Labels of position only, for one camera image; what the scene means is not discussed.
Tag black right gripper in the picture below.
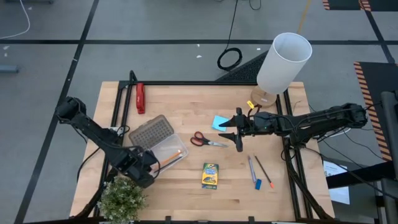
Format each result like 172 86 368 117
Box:
218 107 261 153

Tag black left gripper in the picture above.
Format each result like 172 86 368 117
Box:
123 148 160 189

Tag blue sticky note pad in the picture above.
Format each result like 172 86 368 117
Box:
211 115 231 133

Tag red-handled scissors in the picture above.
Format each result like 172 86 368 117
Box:
190 131 229 148

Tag black pen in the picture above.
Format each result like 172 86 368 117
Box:
154 154 184 174

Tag blue grey pen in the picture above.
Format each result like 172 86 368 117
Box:
248 155 257 184

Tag yellow green crayon box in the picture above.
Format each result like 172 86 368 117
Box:
201 162 220 190

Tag black pencil with orange eraser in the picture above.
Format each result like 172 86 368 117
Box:
254 154 275 189

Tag potted artificial plant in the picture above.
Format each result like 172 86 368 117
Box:
96 174 149 224

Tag clear plastic pencil case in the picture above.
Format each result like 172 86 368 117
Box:
128 114 189 175

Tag black perforated floor mat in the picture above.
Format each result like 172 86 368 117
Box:
214 49 270 83

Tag red stapler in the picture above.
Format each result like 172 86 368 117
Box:
136 82 146 114

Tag white shade wooden table lamp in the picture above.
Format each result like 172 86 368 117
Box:
250 32 313 109

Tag white paper sheet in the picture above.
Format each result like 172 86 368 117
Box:
322 160 351 205

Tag black stand beam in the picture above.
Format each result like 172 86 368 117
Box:
326 161 397 190

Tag black mat with striped edge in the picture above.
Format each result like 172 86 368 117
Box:
322 0 398 12
353 61 398 162

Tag grey floor bar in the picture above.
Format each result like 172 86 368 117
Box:
0 64 19 75

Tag black metal table frame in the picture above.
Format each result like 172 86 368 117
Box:
70 70 335 224

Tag coiled black floor cable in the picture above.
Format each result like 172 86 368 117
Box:
216 0 243 72

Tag grey metal post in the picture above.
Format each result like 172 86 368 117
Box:
381 90 398 224

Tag white floor cable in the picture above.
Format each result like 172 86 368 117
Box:
0 0 31 40

